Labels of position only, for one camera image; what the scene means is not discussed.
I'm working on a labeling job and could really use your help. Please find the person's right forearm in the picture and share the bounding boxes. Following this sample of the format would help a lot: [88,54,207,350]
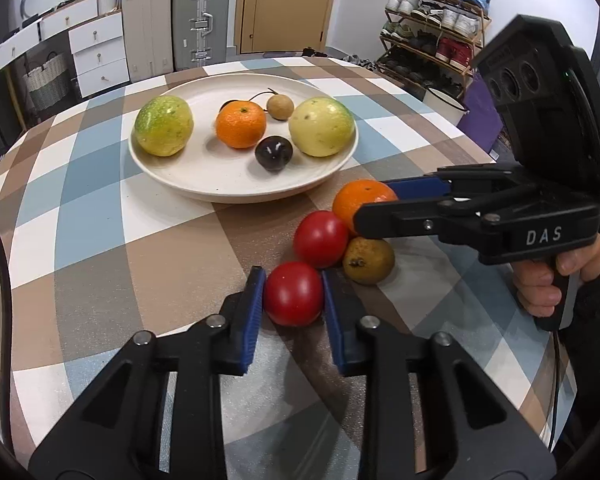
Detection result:
[555,240,600,466]

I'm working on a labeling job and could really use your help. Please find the rows of stored shoes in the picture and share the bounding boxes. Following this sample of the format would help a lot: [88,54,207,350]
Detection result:
[382,0,492,86]

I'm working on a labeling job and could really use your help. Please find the white enamel pot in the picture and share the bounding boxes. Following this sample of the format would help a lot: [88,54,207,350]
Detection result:
[422,86,469,128]

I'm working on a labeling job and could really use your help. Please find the beige suitcase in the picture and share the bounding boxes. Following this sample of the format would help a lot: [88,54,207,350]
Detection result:
[121,0,176,83]

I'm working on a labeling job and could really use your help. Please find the checkered tablecloth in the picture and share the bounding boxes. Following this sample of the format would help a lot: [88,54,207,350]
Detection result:
[0,56,581,480]

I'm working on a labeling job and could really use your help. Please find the orange tangerine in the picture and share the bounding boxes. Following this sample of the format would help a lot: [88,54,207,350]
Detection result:
[215,101,267,150]
[332,179,400,237]

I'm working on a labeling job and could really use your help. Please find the wooden door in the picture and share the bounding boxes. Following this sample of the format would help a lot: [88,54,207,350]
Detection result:
[234,0,342,54]

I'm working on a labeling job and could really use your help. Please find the woven basket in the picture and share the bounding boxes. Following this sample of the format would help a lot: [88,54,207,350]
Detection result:
[21,51,72,111]

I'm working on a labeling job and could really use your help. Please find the wooden shoe rack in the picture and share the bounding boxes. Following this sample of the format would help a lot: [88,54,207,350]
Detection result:
[377,0,493,99]

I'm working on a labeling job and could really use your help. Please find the white desk with drawers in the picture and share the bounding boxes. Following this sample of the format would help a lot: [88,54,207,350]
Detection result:
[0,0,119,74]

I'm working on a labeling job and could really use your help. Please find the cream round plate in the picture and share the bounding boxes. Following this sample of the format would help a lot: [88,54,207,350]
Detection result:
[128,73,359,205]

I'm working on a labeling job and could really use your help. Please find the white drawer cabinet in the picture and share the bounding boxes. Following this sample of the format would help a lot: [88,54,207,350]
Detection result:
[67,10,131,99]

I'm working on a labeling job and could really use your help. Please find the brown longan with stem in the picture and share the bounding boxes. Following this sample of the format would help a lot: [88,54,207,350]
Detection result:
[247,89,295,121]

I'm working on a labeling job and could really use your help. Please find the green speckled passion fruit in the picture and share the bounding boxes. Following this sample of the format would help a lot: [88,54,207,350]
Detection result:
[133,96,195,157]

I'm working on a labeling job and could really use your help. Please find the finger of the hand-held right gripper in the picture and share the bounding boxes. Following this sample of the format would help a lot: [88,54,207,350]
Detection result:
[354,198,502,249]
[380,165,523,203]

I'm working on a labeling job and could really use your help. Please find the purple cloth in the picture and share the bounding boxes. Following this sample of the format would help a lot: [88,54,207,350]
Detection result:
[462,75,506,154]

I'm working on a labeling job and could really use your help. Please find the red tomato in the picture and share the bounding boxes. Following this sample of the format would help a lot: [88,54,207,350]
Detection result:
[263,260,326,327]
[293,210,350,269]

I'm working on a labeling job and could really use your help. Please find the silver suitcase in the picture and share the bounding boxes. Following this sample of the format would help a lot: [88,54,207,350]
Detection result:
[172,0,231,72]

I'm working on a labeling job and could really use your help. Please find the person's right hand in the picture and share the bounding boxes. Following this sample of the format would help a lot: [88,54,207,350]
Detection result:
[511,234,600,320]

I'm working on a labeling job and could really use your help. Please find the pale yellow passion fruit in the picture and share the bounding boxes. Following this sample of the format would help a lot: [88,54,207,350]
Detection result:
[288,97,356,157]

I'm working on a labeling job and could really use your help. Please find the dark purple plum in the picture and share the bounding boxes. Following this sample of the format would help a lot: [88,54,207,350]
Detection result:
[254,136,294,173]

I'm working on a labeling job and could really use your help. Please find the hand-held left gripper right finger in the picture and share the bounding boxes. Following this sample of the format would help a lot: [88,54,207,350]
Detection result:
[321,267,558,480]

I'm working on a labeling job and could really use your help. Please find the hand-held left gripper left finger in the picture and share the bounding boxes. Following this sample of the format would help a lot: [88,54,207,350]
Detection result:
[27,266,267,480]

